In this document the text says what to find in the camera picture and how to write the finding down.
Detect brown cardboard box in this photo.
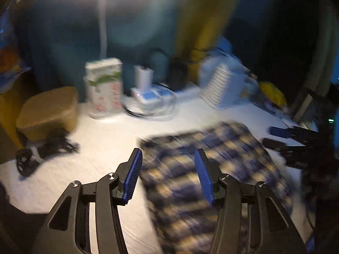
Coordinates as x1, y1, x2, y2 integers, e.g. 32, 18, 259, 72
0, 78, 28, 163

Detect black power adapter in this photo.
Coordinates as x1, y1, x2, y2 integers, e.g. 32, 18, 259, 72
167, 61, 188, 91

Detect green white milk carton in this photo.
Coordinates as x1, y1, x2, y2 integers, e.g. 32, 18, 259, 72
84, 58, 123, 119

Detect coiled black cable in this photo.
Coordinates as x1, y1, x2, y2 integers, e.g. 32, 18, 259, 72
15, 129, 80, 177

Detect white charger plug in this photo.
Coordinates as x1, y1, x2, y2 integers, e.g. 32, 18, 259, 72
135, 65, 153, 92

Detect snack chips bag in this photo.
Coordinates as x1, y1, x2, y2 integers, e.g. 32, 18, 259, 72
1, 0, 31, 94

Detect tan plastic food container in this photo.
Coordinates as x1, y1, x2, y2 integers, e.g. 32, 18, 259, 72
16, 86, 79, 142

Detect yellow curtain left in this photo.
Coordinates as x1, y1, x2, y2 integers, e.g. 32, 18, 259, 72
175, 0, 239, 83

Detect yellow cartoon pouch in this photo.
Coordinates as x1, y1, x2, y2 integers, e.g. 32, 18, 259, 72
258, 81, 287, 108

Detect white power strip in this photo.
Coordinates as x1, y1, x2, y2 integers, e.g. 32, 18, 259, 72
129, 84, 202, 112

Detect plaid checkered pants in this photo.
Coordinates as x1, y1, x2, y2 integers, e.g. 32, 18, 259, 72
139, 121, 292, 253

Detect white perforated basket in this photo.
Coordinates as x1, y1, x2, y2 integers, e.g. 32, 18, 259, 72
199, 53, 249, 109

